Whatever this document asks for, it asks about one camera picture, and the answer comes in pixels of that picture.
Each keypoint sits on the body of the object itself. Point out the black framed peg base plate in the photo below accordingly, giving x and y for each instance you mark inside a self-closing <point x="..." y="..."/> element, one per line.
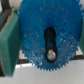
<point x="23" y="60"/>

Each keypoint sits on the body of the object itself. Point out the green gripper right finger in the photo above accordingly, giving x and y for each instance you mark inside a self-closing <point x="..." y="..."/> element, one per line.
<point x="81" y="41"/>

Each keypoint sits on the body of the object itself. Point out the right metal peg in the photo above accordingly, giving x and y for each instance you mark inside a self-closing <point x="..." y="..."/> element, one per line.
<point x="51" y="55"/>

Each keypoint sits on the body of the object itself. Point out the large blue gear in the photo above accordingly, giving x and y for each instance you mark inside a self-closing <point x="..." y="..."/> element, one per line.
<point x="50" y="24"/>

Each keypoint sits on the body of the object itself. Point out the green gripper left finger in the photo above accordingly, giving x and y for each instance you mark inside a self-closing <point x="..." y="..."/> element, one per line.
<point x="10" y="43"/>

